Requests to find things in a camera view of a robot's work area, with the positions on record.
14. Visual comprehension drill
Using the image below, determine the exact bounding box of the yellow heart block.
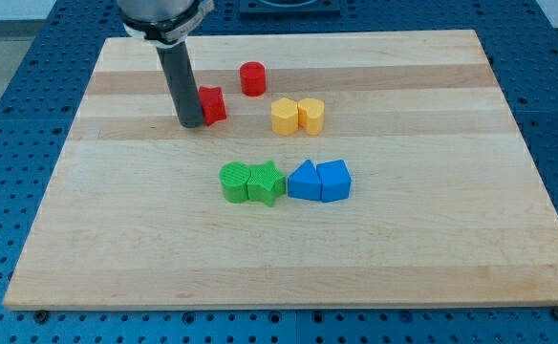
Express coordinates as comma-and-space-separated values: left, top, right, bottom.
297, 98, 325, 135

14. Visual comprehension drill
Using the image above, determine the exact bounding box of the blue cube block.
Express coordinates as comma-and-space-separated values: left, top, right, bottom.
316, 160, 352, 203

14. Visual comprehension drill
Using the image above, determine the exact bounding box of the red star block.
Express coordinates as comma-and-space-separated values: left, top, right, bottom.
198, 86, 227, 126

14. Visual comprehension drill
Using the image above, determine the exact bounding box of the blue triangle block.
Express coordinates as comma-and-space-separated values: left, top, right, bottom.
288, 160, 322, 201

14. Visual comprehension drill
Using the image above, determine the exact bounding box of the green star block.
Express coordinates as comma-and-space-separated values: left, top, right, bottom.
247, 161, 287, 207

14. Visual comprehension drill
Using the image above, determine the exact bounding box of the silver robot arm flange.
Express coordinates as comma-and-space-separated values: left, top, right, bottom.
117, 0, 215, 49

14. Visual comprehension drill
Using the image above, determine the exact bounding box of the wooden board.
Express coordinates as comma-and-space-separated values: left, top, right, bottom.
3, 30, 558, 311

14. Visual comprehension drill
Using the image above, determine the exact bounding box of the red cylinder block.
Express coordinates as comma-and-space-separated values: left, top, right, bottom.
239, 61, 267, 97

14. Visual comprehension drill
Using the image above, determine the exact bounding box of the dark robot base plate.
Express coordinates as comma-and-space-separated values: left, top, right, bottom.
239, 0, 342, 15

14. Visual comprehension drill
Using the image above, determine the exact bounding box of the green cylinder block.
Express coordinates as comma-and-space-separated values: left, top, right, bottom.
219, 161, 251, 204

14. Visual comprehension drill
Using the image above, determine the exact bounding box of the yellow hexagon block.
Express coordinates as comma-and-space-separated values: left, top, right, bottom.
270, 97, 299, 136

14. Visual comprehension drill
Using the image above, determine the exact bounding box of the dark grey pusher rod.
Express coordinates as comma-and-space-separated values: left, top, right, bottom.
157, 42, 204, 128

